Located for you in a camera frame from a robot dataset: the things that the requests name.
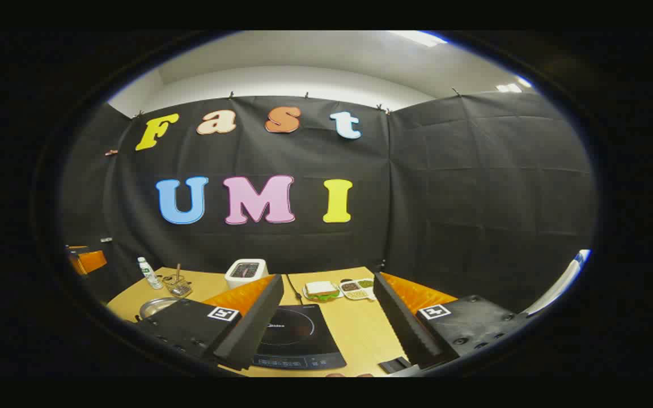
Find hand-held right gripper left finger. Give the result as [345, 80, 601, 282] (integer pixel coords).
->
[134, 274, 285, 372]

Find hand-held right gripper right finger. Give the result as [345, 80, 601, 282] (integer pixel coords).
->
[373, 272, 531, 369]

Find black induction cooktop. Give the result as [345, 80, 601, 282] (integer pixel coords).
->
[252, 304, 347, 371]

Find steel pot with black handles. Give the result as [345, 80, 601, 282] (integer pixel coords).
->
[138, 297, 181, 320]

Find white toaster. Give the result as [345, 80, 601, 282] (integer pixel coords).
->
[224, 258, 269, 290]

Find white drink bottle green label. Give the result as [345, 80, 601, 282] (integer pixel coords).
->
[137, 257, 164, 290]

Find white divided snack dish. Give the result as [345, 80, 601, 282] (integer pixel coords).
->
[339, 278, 376, 301]

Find black backdrop cloth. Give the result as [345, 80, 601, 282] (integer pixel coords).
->
[59, 91, 596, 315]

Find black power cable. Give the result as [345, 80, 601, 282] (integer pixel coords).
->
[286, 274, 304, 305]

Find wire mesh utensil basket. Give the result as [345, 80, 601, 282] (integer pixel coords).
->
[162, 274, 193, 299]

